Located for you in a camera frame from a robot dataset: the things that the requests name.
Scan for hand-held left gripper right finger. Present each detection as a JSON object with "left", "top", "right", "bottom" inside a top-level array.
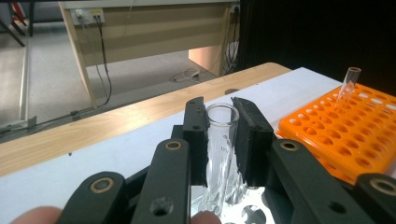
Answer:
[{"left": 231, "top": 96, "right": 276, "bottom": 189}]

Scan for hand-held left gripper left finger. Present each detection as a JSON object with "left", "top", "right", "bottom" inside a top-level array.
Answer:
[{"left": 182, "top": 96, "right": 209, "bottom": 188}]

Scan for clear glass test tube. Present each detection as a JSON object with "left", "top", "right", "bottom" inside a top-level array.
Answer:
[
  {"left": 205, "top": 103, "right": 248, "bottom": 217},
  {"left": 333, "top": 66, "right": 362, "bottom": 109}
]

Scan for orange plastic test tube rack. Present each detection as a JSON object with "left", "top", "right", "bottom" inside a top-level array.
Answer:
[{"left": 276, "top": 83, "right": 396, "bottom": 187}]

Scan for white table mat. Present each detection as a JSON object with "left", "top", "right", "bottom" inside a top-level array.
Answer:
[{"left": 0, "top": 66, "right": 396, "bottom": 224}]

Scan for beige wooden desk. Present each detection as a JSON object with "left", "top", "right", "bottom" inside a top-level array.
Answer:
[{"left": 59, "top": 0, "right": 241, "bottom": 108}]

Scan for black curtain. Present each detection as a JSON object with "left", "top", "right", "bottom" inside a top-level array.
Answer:
[{"left": 239, "top": 0, "right": 396, "bottom": 96}]

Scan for white socket box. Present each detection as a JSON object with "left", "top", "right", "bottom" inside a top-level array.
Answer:
[{"left": 70, "top": 7, "right": 106, "bottom": 26}]

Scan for black stand legs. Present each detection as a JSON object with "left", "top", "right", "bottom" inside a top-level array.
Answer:
[{"left": 0, "top": 0, "right": 35, "bottom": 48}]

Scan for white cable coil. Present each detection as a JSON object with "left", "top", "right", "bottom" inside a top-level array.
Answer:
[{"left": 169, "top": 67, "right": 202, "bottom": 84}]

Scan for bundle of black cables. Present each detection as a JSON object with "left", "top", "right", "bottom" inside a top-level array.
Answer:
[{"left": 222, "top": 4, "right": 241, "bottom": 76}]

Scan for black power cable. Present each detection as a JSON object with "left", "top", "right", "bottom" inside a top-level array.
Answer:
[{"left": 69, "top": 15, "right": 114, "bottom": 117}]

